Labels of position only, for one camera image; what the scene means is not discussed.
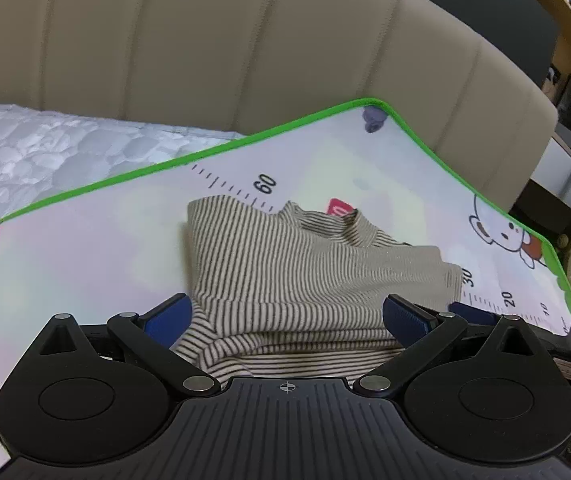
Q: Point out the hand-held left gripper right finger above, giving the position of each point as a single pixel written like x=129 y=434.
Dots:
x=408 y=317

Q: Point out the black monitor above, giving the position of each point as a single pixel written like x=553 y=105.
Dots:
x=490 y=10

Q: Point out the beige striped shirt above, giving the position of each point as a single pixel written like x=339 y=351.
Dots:
x=290 y=270

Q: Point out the cartoon printed play mat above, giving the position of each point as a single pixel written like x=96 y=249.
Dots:
x=90 y=270

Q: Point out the beige padded headboard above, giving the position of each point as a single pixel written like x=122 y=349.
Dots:
x=215 y=35

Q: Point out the white quilted mattress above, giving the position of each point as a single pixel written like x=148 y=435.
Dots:
x=40 y=160

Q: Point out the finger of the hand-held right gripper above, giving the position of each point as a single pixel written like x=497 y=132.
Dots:
x=475 y=312

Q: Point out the white desk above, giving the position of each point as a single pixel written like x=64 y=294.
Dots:
x=560 y=175

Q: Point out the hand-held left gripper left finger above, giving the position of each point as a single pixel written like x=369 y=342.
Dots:
x=168 y=320

